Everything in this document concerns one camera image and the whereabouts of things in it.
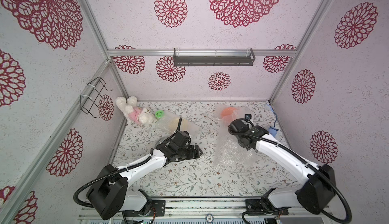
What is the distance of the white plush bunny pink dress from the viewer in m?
0.99

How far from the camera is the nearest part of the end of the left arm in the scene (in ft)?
2.00

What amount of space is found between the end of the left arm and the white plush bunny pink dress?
401mm

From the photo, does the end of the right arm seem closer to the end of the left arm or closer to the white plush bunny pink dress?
the end of the left arm
